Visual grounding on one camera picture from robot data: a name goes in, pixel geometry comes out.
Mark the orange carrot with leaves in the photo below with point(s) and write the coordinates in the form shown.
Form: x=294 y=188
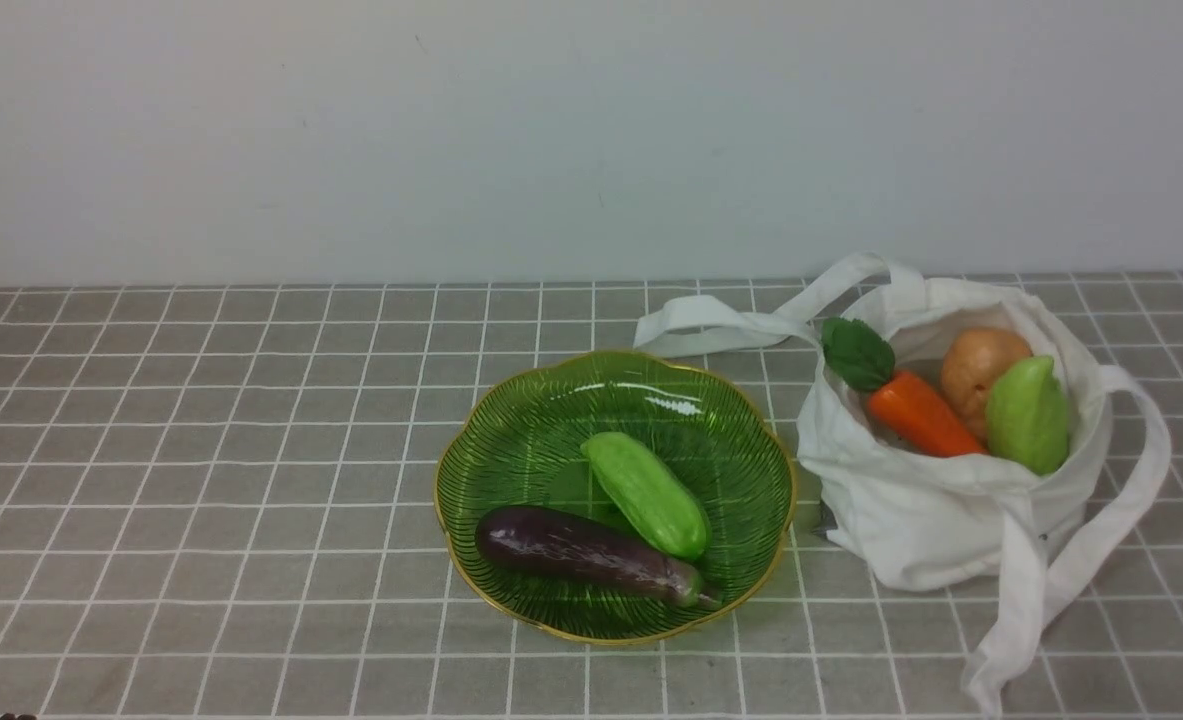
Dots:
x=900 y=400

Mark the white cloth bag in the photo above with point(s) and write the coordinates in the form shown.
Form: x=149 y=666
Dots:
x=922 y=523

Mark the green glass bowl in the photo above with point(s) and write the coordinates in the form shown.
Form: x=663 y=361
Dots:
x=522 y=446

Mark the light green cucumber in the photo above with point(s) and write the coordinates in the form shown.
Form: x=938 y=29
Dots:
x=650 y=496

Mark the purple eggplant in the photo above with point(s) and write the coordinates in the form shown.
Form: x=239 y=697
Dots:
x=558 y=544

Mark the brown potato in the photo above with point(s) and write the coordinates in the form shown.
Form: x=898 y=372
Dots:
x=977 y=358

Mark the light green chayote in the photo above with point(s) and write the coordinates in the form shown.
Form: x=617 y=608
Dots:
x=1028 y=416

